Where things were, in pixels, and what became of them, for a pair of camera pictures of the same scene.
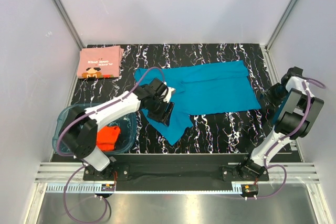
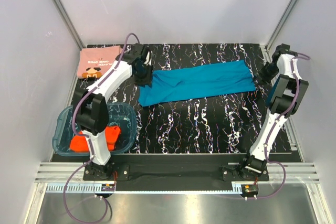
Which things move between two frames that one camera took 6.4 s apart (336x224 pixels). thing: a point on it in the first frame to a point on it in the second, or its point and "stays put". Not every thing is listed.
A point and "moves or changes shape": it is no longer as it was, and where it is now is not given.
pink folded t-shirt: x=100 y=62 stays put
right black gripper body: x=269 y=95 to x=263 y=72
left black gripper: x=159 y=115 to x=144 y=76
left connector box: x=106 y=187 stays put
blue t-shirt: x=199 y=88 moves or changes shape
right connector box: x=250 y=189 stays put
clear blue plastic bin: x=126 y=142 stays put
